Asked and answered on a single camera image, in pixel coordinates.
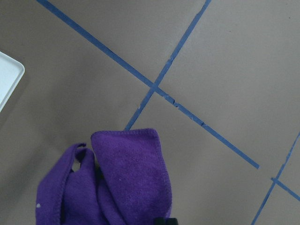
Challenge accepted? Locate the white rack base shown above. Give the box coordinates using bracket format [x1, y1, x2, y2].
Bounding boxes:
[0, 52, 25, 111]

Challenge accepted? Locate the purple towel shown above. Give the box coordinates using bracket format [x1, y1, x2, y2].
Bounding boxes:
[36, 129, 172, 225]

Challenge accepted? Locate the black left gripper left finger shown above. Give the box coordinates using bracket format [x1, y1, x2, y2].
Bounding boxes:
[153, 217, 166, 225]

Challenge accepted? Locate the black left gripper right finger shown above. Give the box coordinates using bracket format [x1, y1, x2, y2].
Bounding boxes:
[166, 218, 178, 225]

